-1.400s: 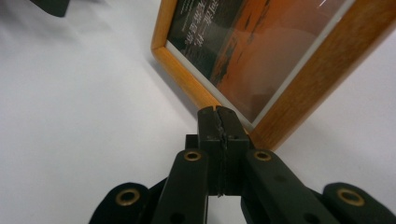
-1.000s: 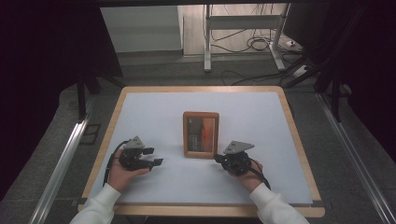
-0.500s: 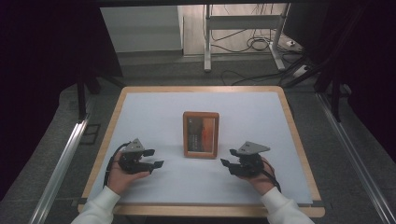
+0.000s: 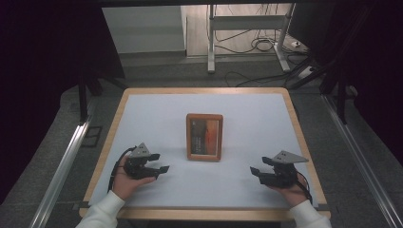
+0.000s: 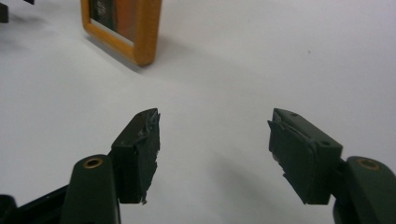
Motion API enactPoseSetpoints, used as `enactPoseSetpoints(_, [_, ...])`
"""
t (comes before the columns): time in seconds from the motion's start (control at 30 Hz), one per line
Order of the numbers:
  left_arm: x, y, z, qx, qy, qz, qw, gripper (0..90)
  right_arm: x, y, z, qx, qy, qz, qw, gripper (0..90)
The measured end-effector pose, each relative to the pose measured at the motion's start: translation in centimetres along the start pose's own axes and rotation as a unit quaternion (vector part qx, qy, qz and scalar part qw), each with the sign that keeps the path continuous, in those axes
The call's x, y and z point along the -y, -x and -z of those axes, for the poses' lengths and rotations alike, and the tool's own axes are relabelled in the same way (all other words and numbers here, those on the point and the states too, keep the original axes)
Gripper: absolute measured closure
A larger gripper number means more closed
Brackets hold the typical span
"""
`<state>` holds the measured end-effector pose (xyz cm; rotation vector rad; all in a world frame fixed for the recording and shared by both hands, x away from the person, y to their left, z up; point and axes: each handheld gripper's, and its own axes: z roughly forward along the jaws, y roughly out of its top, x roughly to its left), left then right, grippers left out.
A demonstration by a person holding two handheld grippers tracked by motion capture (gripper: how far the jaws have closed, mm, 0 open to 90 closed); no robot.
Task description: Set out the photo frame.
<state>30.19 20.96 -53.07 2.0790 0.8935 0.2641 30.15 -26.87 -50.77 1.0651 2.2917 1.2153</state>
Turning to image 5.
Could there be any wooden photo frame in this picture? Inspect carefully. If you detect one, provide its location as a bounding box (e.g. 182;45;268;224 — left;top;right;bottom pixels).
80;0;163;67

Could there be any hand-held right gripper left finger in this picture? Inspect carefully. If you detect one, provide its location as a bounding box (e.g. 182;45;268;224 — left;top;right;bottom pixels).
109;107;162;205

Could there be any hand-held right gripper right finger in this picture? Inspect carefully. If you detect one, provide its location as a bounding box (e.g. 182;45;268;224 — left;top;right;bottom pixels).
267;107;344;205

